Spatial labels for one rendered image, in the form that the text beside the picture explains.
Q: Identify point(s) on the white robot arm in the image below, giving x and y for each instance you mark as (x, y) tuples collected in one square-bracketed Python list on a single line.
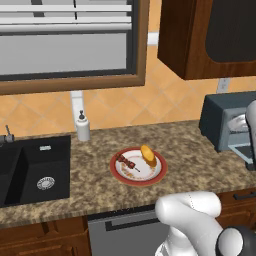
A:
[(190, 220)]

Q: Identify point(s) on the golden baguette bread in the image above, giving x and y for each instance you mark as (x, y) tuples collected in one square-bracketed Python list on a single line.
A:
[(148, 155)]

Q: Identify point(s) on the brown kebab skewer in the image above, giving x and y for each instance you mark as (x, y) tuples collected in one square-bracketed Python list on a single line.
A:
[(128, 162)]

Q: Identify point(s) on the grey toaster oven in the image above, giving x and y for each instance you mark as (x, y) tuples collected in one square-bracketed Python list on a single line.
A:
[(215, 120)]

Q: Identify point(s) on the toaster oven glass door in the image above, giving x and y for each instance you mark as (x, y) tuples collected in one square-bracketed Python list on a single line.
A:
[(245, 152)]

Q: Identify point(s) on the wood base cupboard door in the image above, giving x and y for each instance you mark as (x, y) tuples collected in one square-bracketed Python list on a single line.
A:
[(40, 238)]

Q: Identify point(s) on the dark glass cupboard door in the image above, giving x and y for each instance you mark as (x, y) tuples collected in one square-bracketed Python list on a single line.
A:
[(233, 30)]

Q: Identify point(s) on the white soap dispenser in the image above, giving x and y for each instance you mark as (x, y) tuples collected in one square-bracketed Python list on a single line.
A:
[(83, 128)]

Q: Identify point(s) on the red-rimmed white plate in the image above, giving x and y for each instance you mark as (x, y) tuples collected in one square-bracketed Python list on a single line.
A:
[(156, 173)]

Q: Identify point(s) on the black kitchen sink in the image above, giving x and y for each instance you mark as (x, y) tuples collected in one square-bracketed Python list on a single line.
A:
[(43, 166)]

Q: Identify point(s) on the wood-framed window with blinds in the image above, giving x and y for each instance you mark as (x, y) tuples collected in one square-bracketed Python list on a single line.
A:
[(66, 50)]

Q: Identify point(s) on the grey dishwasher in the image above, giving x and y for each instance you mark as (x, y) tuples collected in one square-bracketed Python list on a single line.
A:
[(130, 238)]

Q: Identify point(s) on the grey sink tap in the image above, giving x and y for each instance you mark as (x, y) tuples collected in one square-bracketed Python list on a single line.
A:
[(8, 136)]

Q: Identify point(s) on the wood drawer front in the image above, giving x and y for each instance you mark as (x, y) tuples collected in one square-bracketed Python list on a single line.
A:
[(233, 208)]

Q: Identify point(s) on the dark wood wall cupboard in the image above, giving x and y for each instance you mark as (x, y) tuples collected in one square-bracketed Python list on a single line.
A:
[(180, 40)]

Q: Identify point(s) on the grey wall outlet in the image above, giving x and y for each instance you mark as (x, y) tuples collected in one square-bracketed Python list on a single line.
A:
[(223, 85)]

